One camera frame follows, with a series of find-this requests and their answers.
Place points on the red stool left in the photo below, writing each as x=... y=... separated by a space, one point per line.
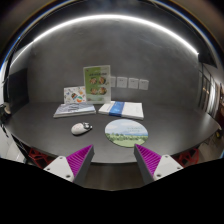
x=38 y=158

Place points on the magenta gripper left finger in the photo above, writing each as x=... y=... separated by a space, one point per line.
x=74 y=167

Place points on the white book with blue band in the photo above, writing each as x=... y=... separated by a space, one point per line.
x=123 y=109

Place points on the small colourful standing card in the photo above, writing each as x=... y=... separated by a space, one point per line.
x=74 y=95

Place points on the white wall paper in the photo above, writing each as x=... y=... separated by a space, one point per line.
x=122 y=82
x=133 y=83
x=113 y=81
x=143 y=84

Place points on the red stool right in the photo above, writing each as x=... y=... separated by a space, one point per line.
x=188 y=158

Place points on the white grey computer mouse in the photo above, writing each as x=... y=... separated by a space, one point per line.
x=81 y=128

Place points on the round landscape mouse pad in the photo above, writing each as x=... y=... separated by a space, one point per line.
x=126 y=133

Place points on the black screen on left wall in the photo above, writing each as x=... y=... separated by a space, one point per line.
x=18 y=89

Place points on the green standing menu sign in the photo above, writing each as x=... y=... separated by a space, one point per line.
x=97 y=81

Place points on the red stool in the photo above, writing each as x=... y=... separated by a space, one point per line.
x=188 y=158
x=38 y=158

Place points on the grey book lying flat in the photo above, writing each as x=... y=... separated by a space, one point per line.
x=75 y=109

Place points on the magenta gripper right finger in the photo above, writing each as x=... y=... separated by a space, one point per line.
x=154 y=166

